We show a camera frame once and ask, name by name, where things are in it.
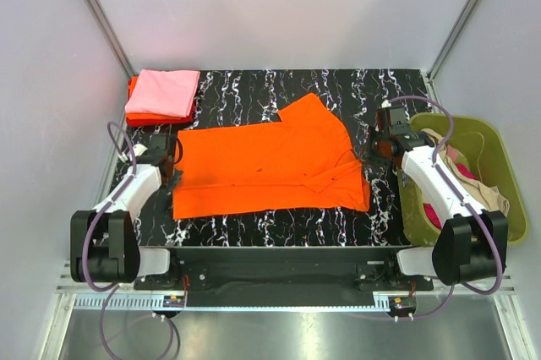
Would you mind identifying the left aluminium frame post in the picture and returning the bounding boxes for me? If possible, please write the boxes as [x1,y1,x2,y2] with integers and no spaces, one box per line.
[84,0,135,78]

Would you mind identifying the aluminium frame post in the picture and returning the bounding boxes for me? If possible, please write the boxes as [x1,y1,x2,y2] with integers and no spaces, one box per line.
[84,0,135,78]
[426,0,482,81]

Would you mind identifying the folded pink t shirt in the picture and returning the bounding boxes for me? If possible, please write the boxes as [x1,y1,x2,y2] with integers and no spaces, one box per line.
[125,68,201,118]

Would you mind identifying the black marble pattern mat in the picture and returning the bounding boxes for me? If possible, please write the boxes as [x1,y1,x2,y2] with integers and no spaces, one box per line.
[134,69,429,247]

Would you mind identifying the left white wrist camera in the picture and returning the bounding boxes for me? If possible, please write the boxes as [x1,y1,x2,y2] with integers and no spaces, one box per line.
[118,144,148,162]

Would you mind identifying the beige garment in basket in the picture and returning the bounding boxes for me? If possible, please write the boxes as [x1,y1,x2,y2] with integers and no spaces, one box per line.
[421,128,510,216]

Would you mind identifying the magenta garment in basket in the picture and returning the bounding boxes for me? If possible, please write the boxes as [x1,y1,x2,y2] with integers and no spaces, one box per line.
[422,162,478,229]

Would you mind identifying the right aluminium frame post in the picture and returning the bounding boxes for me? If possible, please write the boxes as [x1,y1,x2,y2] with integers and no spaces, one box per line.
[426,0,482,81]

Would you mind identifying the folded red orange t shirt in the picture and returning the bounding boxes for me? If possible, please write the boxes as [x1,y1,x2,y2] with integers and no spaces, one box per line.
[125,76,196,128]

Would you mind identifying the olive green plastic basket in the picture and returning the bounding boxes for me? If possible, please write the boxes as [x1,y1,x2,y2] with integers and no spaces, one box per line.
[398,116,529,246]

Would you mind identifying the pink garment in basket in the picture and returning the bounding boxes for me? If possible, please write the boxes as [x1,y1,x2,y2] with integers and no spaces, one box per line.
[446,145,467,166]

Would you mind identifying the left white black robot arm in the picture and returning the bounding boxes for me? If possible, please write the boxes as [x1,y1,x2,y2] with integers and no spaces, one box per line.
[70,134,183,284]

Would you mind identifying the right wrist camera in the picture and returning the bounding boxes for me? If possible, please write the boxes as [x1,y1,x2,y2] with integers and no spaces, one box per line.
[377,101,411,137]

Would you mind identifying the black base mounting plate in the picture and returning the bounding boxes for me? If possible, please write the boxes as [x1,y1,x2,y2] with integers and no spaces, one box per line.
[135,247,434,311]

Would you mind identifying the white slotted cable duct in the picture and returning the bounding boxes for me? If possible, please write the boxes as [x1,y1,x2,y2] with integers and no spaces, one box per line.
[74,294,185,311]

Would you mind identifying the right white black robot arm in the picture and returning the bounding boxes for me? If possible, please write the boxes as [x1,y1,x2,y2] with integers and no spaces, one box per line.
[361,124,508,294]

